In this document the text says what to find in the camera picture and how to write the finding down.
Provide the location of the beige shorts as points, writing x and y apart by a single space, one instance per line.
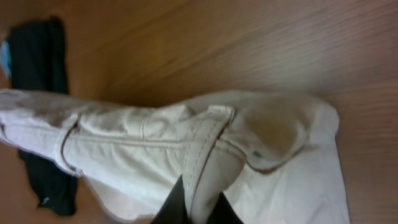
272 156

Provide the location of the black garment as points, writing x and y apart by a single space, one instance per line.
38 63

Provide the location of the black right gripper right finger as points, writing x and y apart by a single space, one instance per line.
223 213

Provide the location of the light blue garment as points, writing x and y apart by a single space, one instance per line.
6 59

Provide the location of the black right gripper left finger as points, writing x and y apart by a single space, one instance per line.
173 210

